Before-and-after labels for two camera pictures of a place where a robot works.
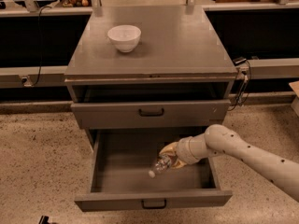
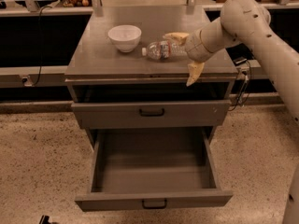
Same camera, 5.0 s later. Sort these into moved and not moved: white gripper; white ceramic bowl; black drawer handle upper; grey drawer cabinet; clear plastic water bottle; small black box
Moved: white gripper; clear plastic water bottle
Not moved: small black box; white ceramic bowl; black drawer handle upper; grey drawer cabinet
